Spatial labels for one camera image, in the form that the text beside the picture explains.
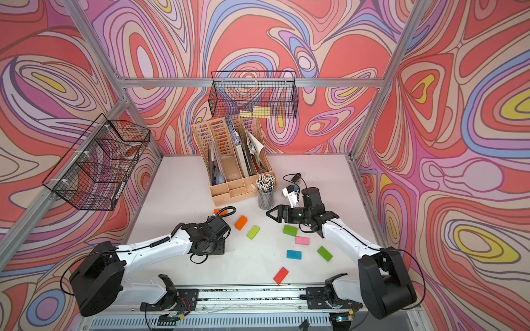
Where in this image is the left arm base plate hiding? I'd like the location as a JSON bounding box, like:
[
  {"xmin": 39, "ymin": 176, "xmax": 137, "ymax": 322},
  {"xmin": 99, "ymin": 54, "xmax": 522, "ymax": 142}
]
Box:
[{"xmin": 140, "ymin": 288, "xmax": 200, "ymax": 313}]

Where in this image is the yellow sticky notes pad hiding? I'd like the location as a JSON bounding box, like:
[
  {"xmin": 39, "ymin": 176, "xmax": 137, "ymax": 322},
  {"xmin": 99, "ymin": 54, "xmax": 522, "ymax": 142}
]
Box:
[{"xmin": 239, "ymin": 106, "xmax": 271, "ymax": 119}]

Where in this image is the green block right upper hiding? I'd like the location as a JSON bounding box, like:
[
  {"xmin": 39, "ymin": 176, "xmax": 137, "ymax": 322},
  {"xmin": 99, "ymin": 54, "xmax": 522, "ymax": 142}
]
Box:
[{"xmin": 282, "ymin": 225, "xmax": 298, "ymax": 237}]

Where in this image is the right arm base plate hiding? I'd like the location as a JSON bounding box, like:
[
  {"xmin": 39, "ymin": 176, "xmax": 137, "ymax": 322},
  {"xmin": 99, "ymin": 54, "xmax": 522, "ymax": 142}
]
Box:
[{"xmin": 299, "ymin": 286, "xmax": 363, "ymax": 311}]

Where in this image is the beige plastic file organizer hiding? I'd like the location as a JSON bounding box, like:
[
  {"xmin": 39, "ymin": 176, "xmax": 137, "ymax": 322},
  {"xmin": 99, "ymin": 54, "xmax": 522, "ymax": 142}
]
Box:
[{"xmin": 191, "ymin": 118, "xmax": 275, "ymax": 206}]

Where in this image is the grey stapler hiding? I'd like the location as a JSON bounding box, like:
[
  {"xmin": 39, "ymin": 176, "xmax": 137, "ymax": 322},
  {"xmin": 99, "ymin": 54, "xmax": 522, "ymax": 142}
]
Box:
[{"xmin": 291, "ymin": 172, "xmax": 302, "ymax": 184}]

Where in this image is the pink block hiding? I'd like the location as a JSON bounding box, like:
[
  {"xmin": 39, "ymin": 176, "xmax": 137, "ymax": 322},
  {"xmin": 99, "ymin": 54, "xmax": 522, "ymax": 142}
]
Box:
[{"xmin": 295, "ymin": 237, "xmax": 310, "ymax": 246}]

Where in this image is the black wire basket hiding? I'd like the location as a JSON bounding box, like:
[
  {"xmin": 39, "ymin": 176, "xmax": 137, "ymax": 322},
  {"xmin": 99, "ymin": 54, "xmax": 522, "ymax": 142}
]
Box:
[
  {"xmin": 42, "ymin": 114, "xmax": 151, "ymax": 211},
  {"xmin": 208, "ymin": 70, "xmax": 299, "ymax": 119}
]

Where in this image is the red block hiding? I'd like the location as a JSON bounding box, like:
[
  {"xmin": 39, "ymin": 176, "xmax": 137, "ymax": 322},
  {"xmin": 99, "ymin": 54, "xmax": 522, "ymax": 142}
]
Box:
[{"xmin": 273, "ymin": 267, "xmax": 288, "ymax": 285}]

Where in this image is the light green block centre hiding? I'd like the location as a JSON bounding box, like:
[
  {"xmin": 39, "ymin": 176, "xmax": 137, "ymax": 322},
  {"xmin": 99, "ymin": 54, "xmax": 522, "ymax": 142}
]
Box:
[{"xmin": 247, "ymin": 226, "xmax": 261, "ymax": 240}]

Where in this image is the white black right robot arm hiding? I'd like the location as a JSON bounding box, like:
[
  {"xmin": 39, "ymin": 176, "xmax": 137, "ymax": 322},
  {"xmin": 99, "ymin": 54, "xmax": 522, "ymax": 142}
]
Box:
[{"xmin": 266, "ymin": 188, "xmax": 418, "ymax": 319}]

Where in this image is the green block far right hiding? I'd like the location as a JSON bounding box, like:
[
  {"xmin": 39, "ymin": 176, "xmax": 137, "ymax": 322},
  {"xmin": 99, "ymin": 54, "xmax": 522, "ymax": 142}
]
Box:
[{"xmin": 317, "ymin": 246, "xmax": 333, "ymax": 262}]

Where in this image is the black wire basket back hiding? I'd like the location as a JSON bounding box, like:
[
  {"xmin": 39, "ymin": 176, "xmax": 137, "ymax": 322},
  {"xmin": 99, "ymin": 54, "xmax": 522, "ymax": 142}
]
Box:
[{"xmin": 208, "ymin": 70, "xmax": 299, "ymax": 119}]

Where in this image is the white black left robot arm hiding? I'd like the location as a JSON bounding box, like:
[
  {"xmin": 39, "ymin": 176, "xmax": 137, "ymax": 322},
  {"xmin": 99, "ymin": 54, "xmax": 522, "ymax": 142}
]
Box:
[{"xmin": 68, "ymin": 215, "xmax": 231, "ymax": 317}]

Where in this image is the black wire basket left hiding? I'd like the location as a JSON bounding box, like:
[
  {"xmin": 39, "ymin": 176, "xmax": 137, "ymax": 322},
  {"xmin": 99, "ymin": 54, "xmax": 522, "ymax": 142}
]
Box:
[{"xmin": 42, "ymin": 114, "xmax": 151, "ymax": 211}]

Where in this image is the teal block lower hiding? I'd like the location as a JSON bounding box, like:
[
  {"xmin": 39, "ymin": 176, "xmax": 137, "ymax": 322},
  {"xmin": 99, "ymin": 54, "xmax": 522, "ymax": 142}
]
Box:
[{"xmin": 286, "ymin": 250, "xmax": 302, "ymax": 260}]

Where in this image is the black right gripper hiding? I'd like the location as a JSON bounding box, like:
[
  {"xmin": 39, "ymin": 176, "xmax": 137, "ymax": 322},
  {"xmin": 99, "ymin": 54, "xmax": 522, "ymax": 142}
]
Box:
[{"xmin": 267, "ymin": 205, "xmax": 312, "ymax": 224}]

